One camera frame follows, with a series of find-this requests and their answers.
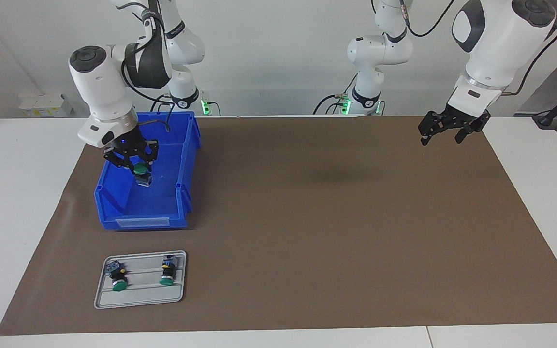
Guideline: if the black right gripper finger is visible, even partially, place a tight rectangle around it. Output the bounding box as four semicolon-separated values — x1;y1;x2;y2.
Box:
103;152;137;169
143;140;160;168

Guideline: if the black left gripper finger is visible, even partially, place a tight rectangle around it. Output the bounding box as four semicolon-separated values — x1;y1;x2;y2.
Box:
417;112;448;146
454;113;491;145

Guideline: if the green push button switch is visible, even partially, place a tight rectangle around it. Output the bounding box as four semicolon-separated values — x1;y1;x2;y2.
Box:
105;260;130;293
132;163;154;189
159;256;179;286

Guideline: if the blue plastic storage bin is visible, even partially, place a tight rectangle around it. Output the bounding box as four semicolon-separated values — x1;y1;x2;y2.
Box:
94;111;202;231

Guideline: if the grey metal tray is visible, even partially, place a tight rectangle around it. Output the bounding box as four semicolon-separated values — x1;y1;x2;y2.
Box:
94;250;187;310

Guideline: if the brown table mat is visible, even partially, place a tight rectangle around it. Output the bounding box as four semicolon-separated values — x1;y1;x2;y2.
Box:
0;115;557;337

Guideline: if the black right base cable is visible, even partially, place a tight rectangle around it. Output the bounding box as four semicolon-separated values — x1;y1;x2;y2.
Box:
150;94;221;116

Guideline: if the black base cable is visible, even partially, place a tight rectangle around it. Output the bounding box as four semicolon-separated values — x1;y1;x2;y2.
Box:
150;94;221;116
313;72;357;116

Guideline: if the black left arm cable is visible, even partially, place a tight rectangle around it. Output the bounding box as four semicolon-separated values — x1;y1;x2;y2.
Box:
399;0;557;97

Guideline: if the white wall socket box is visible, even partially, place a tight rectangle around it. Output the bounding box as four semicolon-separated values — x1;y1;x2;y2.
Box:
18;93;73;118

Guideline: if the black left base cable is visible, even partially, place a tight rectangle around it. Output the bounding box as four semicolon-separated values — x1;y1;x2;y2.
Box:
313;72;357;116

